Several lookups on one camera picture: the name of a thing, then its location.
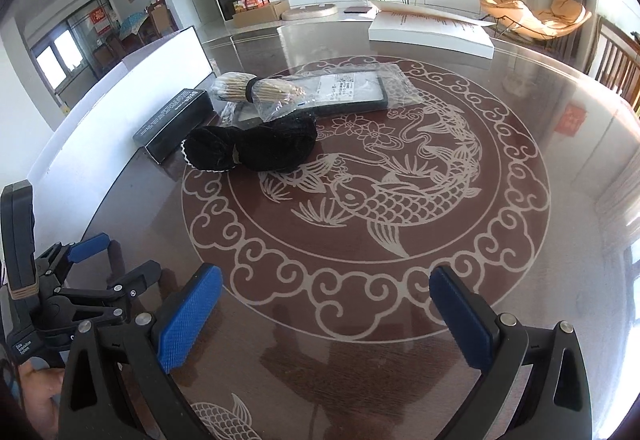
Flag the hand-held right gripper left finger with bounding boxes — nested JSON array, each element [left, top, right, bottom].
[[58, 263, 223, 440]]

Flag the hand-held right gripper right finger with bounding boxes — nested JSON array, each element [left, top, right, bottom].
[[429, 264, 593, 440]]

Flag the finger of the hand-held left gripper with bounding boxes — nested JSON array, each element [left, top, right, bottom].
[[36, 233, 114, 288], [52, 260, 164, 323]]

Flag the person's left hand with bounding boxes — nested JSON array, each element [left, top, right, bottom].
[[17, 362, 67, 440]]

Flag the black box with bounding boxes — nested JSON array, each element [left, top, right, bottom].
[[132, 88, 214, 166]]

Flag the black lace-trimmed velvet scrunchie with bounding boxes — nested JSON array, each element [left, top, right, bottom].
[[181, 125, 242, 172]]

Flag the black velvet pouch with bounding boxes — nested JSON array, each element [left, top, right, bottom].
[[235, 113, 319, 172]]

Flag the table with blue cloth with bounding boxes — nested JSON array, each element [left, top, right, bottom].
[[119, 13, 151, 38]]

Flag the red paper door decoration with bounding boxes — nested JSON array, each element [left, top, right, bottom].
[[91, 6, 113, 34]]

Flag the bagged wooden swab bundle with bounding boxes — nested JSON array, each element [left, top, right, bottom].
[[210, 72, 308, 121]]

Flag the bagged black flat case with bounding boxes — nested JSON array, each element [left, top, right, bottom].
[[225, 63, 426, 122]]

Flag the cardboard box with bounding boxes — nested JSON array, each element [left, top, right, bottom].
[[231, 0, 292, 28]]

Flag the flat white printed box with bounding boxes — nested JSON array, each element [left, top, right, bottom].
[[368, 5, 496, 60]]

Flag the wooden chair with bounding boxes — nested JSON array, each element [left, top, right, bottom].
[[585, 15, 640, 116]]

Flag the orange lounge chair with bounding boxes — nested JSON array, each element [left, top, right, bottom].
[[479, 0, 592, 41]]

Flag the white round floor cushion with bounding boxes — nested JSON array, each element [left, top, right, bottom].
[[280, 4, 338, 21]]

